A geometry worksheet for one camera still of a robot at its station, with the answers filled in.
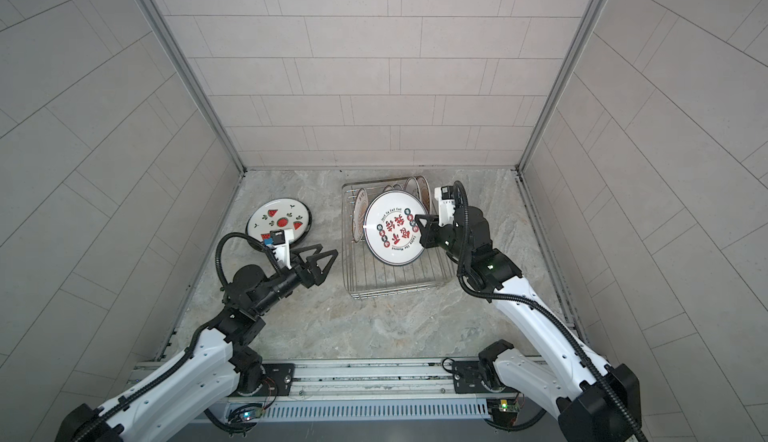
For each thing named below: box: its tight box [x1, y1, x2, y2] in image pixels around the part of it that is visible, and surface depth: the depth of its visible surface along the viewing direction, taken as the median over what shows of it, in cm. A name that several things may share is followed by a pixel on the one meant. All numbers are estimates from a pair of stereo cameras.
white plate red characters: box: [363, 190, 429, 266], surface depth 77 cm
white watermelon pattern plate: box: [246, 197, 313, 246], surface depth 101 cm
